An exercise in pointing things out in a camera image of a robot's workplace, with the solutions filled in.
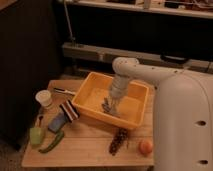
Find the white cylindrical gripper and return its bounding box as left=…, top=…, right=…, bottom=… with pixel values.
left=109, top=75, right=131, bottom=99

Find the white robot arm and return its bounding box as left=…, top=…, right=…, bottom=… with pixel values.
left=109, top=57, right=213, bottom=171

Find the yellow plastic tray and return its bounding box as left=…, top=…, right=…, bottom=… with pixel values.
left=72, top=72, right=149, bottom=130

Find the dark grape bunch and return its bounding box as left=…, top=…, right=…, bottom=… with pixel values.
left=109, top=128, right=128, bottom=155

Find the orange fruit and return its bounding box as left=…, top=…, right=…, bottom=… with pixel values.
left=139, top=140, right=153, bottom=156

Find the blue grey sponge block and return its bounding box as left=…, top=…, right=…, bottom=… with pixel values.
left=48, top=113, right=68, bottom=133

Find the white plastic cup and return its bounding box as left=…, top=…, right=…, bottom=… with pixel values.
left=35, top=90, right=53, bottom=108

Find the wooden table board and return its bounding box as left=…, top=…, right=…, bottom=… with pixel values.
left=22, top=82, right=154, bottom=168

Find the green chili pepper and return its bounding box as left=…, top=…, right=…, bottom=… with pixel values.
left=38, top=131, right=65, bottom=154

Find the small dark spoon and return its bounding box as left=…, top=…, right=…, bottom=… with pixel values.
left=38, top=115, right=44, bottom=127

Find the light green cup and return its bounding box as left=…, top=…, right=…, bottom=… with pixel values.
left=30, top=127, right=45, bottom=146

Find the grey metal shelf rail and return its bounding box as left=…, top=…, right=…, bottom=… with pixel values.
left=62, top=42, right=213, bottom=74

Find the black handled knife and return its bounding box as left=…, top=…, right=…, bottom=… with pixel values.
left=53, top=88, right=75, bottom=96

